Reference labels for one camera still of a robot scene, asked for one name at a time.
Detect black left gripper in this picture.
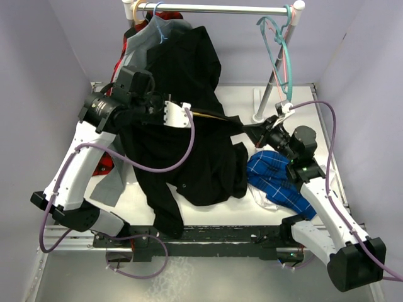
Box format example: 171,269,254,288
130,94,176,125

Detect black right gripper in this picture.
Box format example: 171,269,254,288
242,115,297,162

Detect yellow clothes hanger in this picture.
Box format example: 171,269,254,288
192,111,227,121

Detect black polo shirt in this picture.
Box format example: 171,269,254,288
120,116,248,238

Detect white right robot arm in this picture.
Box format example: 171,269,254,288
243,116,386,292

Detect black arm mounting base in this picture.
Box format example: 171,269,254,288
93,226,305,264

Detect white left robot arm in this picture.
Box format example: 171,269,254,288
30,66,164,247

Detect blue plaid shirt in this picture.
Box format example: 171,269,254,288
246,150,317,220

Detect black hanging shirt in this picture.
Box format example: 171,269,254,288
145,26,225,118

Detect white shirt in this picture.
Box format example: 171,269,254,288
247,184,278,212

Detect red plaid hanging shirt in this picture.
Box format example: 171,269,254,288
93,11,183,176

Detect pink clothes hanger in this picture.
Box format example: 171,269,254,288
256,4,297,102

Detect blue clothes hanger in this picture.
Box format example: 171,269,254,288
153,2,169,45

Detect grey hanging shirt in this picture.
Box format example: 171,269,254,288
90,16,192,206

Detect teal clothes hanger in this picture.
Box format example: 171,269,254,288
256,4,294,101

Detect beige clothes hanger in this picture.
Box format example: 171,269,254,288
132,0,146,25

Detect white metal clothes rack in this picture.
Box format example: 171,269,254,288
122,1,305,123

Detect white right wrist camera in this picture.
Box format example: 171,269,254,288
273,101,295,128

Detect aluminium frame rail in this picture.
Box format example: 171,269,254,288
37,204,371,252

